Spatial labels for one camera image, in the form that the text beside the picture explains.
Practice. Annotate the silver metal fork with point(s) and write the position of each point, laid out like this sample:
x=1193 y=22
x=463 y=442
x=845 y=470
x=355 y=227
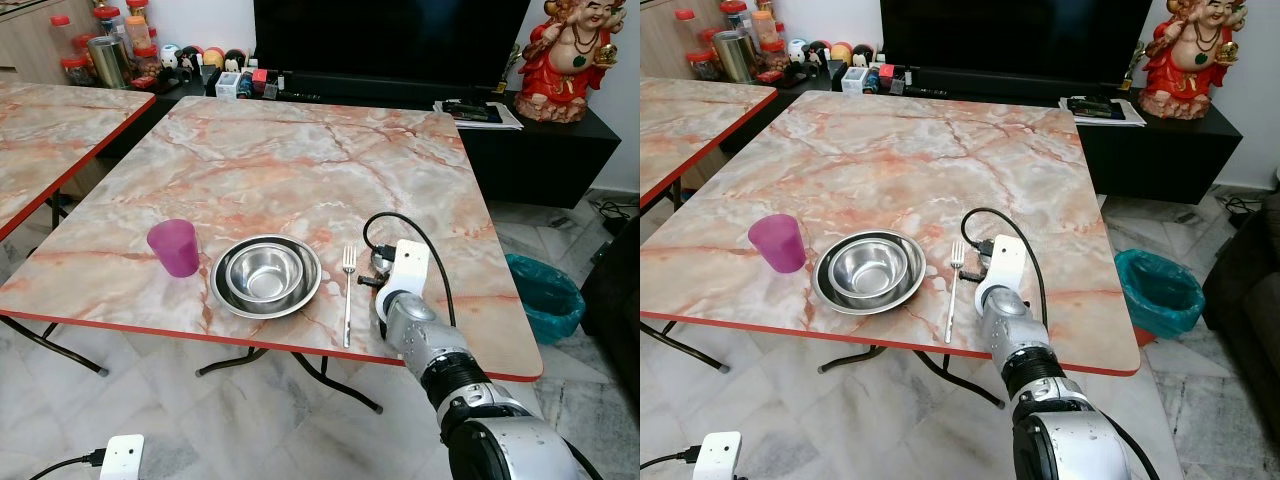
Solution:
x=952 y=300
x=348 y=300

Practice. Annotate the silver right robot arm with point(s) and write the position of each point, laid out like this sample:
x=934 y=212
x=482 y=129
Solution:
x=500 y=440
x=1070 y=440

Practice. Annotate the steel plate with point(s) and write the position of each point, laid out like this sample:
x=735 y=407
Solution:
x=908 y=290
x=305 y=295

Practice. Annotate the steel bowl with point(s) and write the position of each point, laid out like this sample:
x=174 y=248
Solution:
x=265 y=275
x=870 y=270

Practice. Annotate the teal waste bin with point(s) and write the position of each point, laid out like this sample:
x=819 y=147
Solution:
x=545 y=300
x=1160 y=295

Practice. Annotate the stack of papers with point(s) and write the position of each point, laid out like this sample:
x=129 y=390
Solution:
x=1105 y=110
x=480 y=113

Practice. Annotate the black television console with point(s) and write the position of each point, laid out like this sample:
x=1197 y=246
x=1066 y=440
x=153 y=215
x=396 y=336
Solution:
x=540 y=165
x=1160 y=160

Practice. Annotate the purple plastic cup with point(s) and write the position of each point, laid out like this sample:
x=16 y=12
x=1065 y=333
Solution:
x=176 y=252
x=779 y=247

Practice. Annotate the small white box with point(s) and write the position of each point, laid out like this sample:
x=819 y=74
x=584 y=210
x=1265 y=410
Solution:
x=854 y=80
x=227 y=84

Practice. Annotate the black television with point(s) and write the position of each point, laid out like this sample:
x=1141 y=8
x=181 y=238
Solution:
x=390 y=40
x=1015 y=38

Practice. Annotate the dark sofa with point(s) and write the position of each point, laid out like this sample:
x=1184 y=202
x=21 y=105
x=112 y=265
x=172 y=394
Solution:
x=615 y=300
x=1245 y=270

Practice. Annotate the red laughing Buddha statue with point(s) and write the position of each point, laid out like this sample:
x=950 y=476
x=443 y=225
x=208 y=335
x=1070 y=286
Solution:
x=1190 y=65
x=565 y=70

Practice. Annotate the clear jar with orange lid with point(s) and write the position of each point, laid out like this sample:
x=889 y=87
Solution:
x=138 y=35
x=765 y=30

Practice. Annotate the steel tumbler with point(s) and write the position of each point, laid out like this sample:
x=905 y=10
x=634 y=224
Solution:
x=107 y=62
x=733 y=57

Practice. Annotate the small jar with red lid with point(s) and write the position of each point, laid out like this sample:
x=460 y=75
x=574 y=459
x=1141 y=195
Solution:
x=76 y=72
x=701 y=67

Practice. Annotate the clear jar with red lid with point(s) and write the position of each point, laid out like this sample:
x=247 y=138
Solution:
x=686 y=32
x=62 y=38
x=107 y=22
x=735 y=15

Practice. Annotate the light wooden cabinet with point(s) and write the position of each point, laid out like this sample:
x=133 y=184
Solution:
x=40 y=40
x=670 y=55

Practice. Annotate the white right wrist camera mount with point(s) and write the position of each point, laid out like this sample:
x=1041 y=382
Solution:
x=1005 y=265
x=411 y=268

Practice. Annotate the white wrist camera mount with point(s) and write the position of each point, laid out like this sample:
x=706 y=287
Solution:
x=717 y=456
x=123 y=458
x=411 y=268
x=1005 y=265

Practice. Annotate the black metal table frame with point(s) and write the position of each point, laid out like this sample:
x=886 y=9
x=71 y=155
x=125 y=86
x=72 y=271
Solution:
x=965 y=378
x=340 y=384

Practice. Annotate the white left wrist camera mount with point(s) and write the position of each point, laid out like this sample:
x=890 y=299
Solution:
x=717 y=456
x=123 y=458

